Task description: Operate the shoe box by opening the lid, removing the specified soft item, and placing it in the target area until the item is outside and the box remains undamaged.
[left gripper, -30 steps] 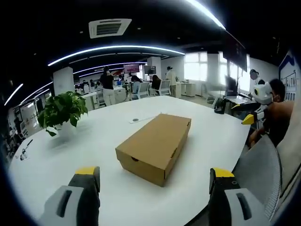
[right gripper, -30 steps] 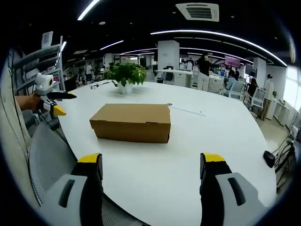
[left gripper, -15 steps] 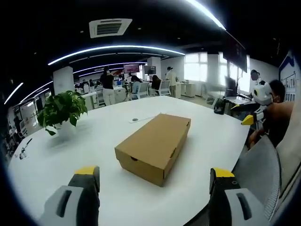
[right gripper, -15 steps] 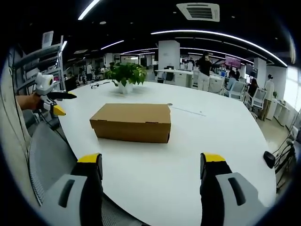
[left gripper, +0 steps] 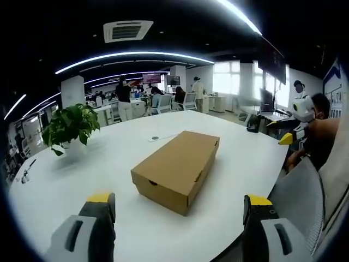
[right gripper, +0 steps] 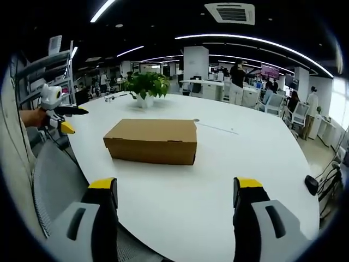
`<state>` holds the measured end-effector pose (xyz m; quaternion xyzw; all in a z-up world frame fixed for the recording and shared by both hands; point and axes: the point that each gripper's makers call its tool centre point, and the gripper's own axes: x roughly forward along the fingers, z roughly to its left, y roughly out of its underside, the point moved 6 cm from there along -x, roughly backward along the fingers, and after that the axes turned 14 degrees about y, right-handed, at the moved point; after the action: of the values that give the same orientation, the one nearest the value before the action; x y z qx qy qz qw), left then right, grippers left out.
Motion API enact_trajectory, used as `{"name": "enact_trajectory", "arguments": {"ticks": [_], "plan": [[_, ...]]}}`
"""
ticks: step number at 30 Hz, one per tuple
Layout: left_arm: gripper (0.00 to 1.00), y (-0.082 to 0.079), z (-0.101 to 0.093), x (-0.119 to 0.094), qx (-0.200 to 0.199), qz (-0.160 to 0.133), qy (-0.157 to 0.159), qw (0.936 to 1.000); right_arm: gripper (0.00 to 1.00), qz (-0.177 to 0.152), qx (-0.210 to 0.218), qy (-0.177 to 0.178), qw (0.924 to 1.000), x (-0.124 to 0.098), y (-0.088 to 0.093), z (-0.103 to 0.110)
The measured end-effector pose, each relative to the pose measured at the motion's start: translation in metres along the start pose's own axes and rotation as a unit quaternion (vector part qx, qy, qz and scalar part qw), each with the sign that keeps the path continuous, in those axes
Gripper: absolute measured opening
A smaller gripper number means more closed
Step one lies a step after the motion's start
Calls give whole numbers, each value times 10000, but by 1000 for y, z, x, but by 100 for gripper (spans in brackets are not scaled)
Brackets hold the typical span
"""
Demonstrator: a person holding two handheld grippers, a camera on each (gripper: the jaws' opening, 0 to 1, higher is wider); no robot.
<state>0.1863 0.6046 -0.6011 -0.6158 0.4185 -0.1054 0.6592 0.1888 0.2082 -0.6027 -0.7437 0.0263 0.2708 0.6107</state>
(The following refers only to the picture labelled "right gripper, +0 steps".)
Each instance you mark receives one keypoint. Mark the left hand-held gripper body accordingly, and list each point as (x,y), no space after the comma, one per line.
(50,99)

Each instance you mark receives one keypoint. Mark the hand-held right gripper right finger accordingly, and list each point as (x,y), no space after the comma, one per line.
(253,218)

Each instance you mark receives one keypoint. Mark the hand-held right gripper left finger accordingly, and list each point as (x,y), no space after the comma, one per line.
(92,218)

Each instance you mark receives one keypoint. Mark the brown cardboard shoe box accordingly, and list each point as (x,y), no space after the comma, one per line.
(152,140)

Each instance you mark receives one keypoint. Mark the person's left hand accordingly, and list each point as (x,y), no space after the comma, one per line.
(32,117)

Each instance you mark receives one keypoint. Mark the metal storage shelf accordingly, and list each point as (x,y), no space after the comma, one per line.
(46,76)

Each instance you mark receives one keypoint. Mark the grey mesh office chair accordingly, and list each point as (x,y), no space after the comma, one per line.
(58,185)

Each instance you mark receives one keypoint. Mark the black computer mouse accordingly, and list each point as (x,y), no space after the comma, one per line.
(311,185)

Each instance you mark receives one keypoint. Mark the green potted plant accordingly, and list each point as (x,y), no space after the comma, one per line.
(145,87)

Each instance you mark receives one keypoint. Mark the white office chair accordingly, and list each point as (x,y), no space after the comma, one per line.
(298,114)
(274,105)

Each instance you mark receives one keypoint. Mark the white office desk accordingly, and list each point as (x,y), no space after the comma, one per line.
(207,87)

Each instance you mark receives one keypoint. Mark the ceiling air conditioner vent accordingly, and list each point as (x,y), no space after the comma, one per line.
(231,13)

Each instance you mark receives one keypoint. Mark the wall display screen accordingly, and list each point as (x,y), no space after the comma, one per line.
(270,71)

